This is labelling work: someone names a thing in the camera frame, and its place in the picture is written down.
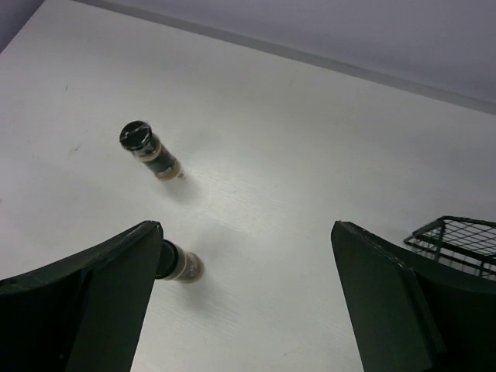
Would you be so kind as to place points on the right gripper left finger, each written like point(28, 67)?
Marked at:
point(84, 312)

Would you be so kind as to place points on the spice jar black lid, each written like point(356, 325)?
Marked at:
point(175, 264)
point(138, 138)

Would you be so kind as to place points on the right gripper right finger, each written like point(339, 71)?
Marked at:
point(410, 313)

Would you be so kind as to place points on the black wire basket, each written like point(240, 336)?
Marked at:
point(462, 243)

